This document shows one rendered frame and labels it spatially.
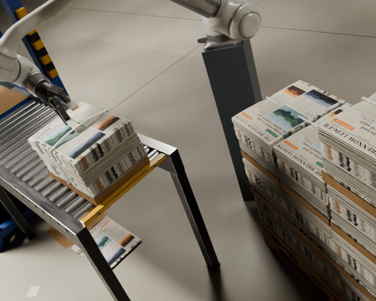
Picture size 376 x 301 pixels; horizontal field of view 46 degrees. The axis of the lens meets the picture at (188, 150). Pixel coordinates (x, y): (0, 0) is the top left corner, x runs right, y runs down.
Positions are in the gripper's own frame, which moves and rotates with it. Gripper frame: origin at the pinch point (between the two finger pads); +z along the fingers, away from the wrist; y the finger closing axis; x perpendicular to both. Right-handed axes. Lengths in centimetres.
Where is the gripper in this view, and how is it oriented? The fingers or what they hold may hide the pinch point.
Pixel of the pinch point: (76, 117)
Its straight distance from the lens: 174.9
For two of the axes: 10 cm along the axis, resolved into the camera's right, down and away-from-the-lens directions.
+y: -0.8, 5.6, 8.3
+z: 7.3, 5.9, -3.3
